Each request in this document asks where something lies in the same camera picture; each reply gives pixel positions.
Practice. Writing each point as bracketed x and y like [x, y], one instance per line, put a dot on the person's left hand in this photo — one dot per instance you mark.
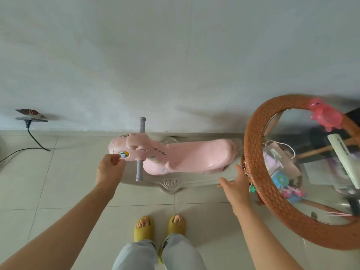
[108, 172]

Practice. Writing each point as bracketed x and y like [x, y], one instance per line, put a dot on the person's right hand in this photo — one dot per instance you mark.
[239, 194]

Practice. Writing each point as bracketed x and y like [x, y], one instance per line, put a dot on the small pink toy figure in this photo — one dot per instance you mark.
[292, 194]

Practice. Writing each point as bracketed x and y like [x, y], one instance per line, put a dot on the pink rocking animal toy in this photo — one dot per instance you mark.
[197, 154]

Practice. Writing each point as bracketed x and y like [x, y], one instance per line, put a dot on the pink turtle toy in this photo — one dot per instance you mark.
[326, 113]

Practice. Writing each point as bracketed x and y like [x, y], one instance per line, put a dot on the person's right forearm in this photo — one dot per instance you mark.
[261, 244]

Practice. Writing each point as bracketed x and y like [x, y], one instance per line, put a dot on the person's left forearm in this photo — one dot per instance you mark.
[56, 236]

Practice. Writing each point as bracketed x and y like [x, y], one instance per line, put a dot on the person's left yellow slipper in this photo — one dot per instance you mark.
[143, 231]

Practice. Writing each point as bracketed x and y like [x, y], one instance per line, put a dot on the person's left leg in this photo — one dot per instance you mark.
[135, 255]

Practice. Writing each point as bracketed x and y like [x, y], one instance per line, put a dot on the pale pink box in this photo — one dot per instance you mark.
[291, 165]

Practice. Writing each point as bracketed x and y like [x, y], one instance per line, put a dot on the round rattan glass table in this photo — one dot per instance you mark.
[256, 132]

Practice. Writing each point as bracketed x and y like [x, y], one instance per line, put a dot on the white remote control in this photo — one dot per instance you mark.
[344, 157]

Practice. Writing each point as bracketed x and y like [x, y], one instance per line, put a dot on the wall power socket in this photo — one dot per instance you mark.
[31, 116]

